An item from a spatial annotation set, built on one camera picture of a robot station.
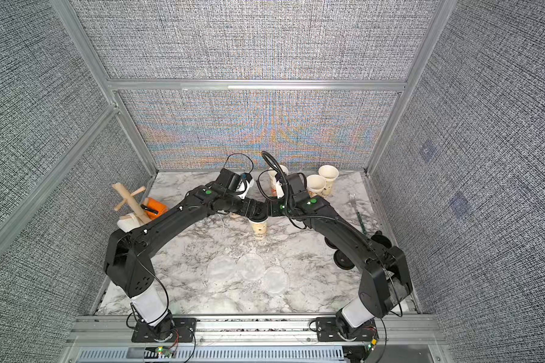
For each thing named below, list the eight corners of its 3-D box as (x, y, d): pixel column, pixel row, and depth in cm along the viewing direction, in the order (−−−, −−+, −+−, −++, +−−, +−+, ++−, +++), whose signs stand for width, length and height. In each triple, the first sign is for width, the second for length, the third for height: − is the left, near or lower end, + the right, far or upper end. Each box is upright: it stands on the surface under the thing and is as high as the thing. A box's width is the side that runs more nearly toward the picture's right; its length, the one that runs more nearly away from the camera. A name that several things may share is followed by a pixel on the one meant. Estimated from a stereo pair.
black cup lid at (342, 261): (345, 273, 88) (346, 271, 86) (329, 256, 92) (330, 254, 90) (352, 267, 89) (354, 265, 88) (337, 251, 94) (338, 248, 92)
